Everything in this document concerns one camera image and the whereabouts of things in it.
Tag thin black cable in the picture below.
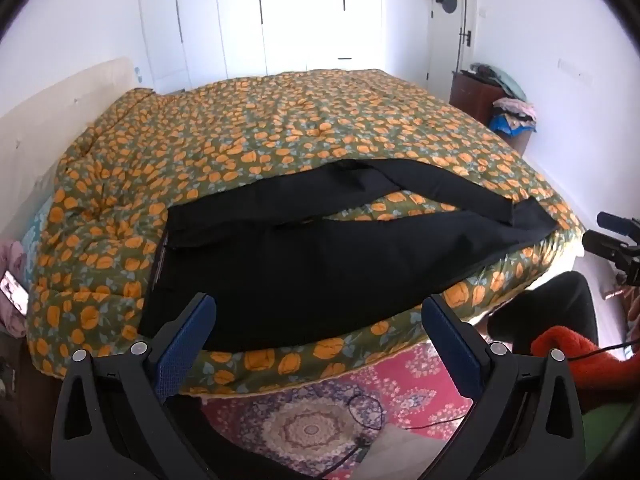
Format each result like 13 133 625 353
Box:
570 339 640 362

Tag white cloth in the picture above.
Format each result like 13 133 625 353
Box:
367 427 453 480

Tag beige padded headboard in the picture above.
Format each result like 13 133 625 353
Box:
0 57 138 233

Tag pink patterned rug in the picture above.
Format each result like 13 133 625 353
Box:
200 342 501 480

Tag black pants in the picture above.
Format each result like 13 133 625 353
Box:
137 159 558 353

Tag white door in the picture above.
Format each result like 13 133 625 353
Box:
425 0 476 93

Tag person's black-clad leg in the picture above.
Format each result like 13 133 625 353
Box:
487 271 599 357

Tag white wardrobe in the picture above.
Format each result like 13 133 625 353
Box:
137 0 386 93

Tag light blue floral cloth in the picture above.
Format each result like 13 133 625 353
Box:
20 195 57 263

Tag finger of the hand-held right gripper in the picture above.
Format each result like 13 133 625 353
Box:
597 212 640 237

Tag smartphone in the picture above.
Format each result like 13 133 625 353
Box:
0 269 30 317

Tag grey teal clothes heap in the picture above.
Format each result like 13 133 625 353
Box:
470 62 527 102

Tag brown wooden cabinet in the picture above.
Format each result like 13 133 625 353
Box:
449 70 532 155

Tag green mat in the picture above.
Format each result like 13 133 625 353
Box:
581 400 637 443

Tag pink cloth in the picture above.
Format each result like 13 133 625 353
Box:
0 240 28 339

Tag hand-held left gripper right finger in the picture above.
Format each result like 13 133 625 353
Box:
421 294 586 480

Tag pile of mixed clothes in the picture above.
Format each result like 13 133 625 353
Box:
489 97 539 137

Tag person's right forearm red sleeve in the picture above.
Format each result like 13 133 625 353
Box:
530 326 640 403

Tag orange tulip print quilt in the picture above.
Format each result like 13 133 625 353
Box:
27 69 586 396

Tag black door handle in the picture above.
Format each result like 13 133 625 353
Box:
457 29 473 68

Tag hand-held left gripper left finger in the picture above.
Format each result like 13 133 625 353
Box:
50 292 236 480

